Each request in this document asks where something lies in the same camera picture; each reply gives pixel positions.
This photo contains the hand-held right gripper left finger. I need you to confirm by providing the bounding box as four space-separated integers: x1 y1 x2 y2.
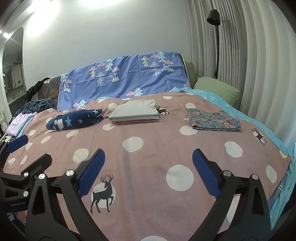
25 148 109 241

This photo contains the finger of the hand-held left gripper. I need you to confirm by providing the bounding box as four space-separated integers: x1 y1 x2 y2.
0 153 52 186
0 134 29 163

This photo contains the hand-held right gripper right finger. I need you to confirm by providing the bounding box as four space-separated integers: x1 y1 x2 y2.
187 148 271 241

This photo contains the floral print garment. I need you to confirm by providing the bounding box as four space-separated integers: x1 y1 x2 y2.
187 108 242 132

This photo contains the grey long-sleeve shirt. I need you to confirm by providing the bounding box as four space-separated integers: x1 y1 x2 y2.
109 99 161 122

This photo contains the lavender folded cloth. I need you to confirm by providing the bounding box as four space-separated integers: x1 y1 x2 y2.
6 112 37 137

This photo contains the dark blue fleece blanket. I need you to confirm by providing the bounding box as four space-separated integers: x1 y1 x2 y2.
15 98 54 117

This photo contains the navy star-print garment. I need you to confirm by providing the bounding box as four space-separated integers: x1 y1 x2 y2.
46 108 104 132

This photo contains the black garment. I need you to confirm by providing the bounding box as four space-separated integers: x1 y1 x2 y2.
26 77 52 95

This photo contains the pink polka dot blanket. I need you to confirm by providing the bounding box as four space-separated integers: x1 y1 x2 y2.
3 91 292 241

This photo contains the dark tree-pattern headboard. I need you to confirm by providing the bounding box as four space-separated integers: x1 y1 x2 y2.
37 77 62 108

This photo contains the green pillow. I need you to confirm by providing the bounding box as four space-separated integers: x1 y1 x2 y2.
193 76 240 103
185 61 197 84

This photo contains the blue tree-print pillow cover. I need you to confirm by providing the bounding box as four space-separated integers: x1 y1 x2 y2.
57 51 192 110

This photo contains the pleated grey curtain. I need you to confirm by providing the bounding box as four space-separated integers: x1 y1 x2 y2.
186 0 296 149

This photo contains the black floor lamp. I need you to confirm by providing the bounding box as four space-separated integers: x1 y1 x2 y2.
206 9 220 80

